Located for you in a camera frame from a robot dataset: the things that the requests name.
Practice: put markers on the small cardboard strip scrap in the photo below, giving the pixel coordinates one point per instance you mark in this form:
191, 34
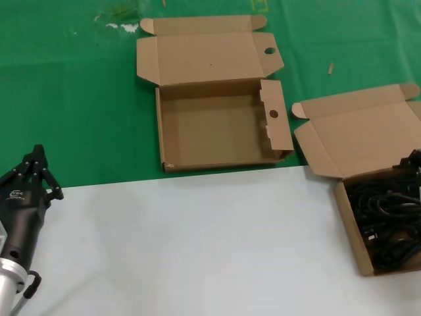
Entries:
330, 69

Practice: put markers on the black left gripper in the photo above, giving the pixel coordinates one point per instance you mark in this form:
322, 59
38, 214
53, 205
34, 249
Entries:
19, 217

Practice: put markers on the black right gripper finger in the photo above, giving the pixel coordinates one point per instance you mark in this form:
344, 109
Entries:
409, 161

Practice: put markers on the green table mat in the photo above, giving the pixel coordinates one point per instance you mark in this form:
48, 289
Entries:
65, 82

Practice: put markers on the flat cardboard box torn side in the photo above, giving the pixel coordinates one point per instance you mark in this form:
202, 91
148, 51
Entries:
210, 131

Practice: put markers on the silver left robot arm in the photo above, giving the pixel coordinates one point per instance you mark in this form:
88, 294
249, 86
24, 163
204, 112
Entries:
8, 289

